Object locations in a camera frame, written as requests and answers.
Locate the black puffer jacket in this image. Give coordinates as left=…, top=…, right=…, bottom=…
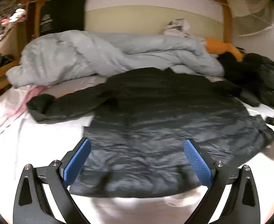
left=27, top=68, right=274, bottom=198

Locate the black clothes pile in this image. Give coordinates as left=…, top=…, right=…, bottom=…
left=217, top=52, right=274, bottom=107

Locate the grey bed sheet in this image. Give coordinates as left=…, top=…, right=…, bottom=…
left=0, top=74, right=274, bottom=224

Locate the pink striped cloth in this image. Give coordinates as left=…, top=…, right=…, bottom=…
left=0, top=85, right=48, bottom=134

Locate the light blue duvet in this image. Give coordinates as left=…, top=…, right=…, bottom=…
left=6, top=30, right=224, bottom=88

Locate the white crumpled cloth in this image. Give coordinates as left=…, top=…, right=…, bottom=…
left=163, top=18, right=190, bottom=38

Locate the black hanging garment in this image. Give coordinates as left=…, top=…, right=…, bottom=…
left=39, top=0, right=86, bottom=36

